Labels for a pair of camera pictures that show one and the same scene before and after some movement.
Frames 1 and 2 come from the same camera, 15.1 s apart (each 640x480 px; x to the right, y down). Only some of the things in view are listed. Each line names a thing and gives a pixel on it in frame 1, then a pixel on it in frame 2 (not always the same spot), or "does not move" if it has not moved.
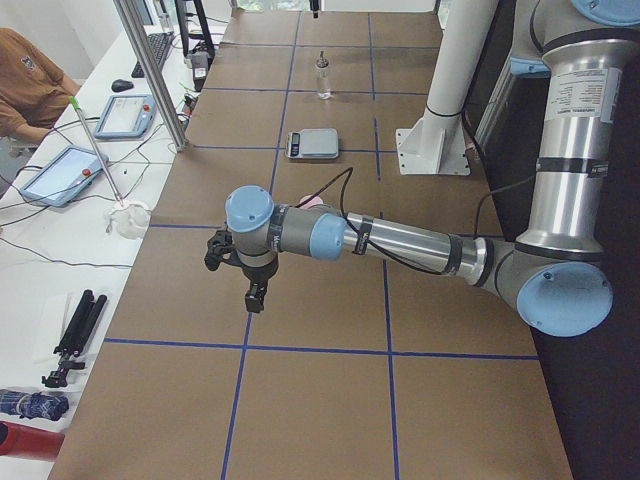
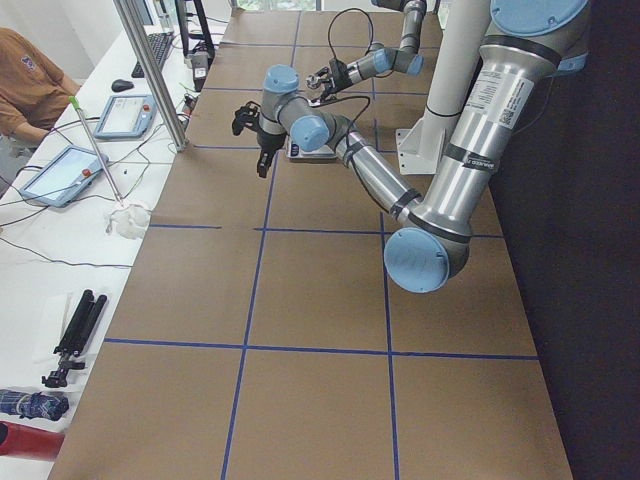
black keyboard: x=160 y=44 does not move
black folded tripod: x=75 y=338 does not move
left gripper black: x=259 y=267 to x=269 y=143
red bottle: x=27 y=441 does not move
